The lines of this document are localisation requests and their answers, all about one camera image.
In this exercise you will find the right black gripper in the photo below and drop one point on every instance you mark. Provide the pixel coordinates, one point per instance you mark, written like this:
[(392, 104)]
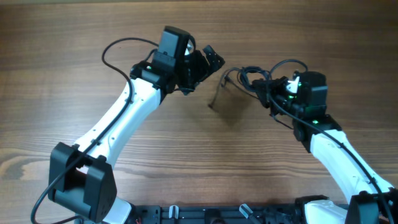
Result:
[(267, 93)]

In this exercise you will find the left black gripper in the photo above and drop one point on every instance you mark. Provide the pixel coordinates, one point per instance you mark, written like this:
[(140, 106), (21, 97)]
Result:
[(203, 70)]

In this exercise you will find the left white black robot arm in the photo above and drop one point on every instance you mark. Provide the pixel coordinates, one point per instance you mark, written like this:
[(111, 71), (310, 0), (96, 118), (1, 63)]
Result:
[(81, 175)]

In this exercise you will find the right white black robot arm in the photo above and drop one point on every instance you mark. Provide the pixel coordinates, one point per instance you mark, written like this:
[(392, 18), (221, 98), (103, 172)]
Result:
[(370, 198)]

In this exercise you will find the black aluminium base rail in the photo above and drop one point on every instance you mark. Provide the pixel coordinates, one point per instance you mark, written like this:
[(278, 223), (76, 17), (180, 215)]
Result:
[(283, 213)]

